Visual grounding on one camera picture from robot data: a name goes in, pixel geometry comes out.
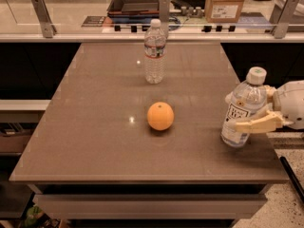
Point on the green item under table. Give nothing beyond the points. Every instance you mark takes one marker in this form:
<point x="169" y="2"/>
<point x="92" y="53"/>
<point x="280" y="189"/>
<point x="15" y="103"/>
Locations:
<point x="32" y="216"/>

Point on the orange fruit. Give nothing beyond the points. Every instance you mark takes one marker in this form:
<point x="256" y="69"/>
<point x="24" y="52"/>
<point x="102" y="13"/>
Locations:
<point x="160" y="116"/>

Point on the middle metal glass bracket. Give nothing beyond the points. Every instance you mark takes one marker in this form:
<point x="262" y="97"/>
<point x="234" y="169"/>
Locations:
<point x="164" y="11"/>

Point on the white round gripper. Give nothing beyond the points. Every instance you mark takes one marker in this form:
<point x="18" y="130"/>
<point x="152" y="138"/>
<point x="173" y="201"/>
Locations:
<point x="292" y="104"/>

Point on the left metal glass bracket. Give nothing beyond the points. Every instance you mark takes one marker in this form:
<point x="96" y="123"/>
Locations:
<point x="47" y="27"/>

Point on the cardboard box with label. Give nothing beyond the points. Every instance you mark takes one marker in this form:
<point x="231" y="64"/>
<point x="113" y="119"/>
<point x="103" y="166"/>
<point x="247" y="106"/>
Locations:
<point x="223" y="11"/>

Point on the right metal glass bracket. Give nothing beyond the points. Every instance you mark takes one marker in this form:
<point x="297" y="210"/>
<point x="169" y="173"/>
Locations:
<point x="287" y="16"/>

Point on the blue tea plastic bottle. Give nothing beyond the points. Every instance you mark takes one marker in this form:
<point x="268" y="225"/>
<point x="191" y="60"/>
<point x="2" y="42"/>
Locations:
<point x="244" y="101"/>

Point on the black rod on floor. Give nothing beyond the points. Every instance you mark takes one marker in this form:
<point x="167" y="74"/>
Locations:
<point x="293" y="178"/>

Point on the metal glass bracket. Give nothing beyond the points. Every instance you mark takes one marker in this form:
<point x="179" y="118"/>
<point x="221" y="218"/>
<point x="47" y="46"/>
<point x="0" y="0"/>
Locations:
<point x="164" y="11"/>
<point x="287" y="16"/>
<point x="47" y="27"/>

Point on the open dark tray box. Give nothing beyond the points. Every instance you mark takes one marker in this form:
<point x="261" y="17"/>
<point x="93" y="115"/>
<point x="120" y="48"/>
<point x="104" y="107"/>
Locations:
<point x="143" y="8"/>

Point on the clear water bottle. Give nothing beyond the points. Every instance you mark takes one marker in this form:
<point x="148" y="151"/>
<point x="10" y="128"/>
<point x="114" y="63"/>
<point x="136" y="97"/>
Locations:
<point x="154" y="52"/>

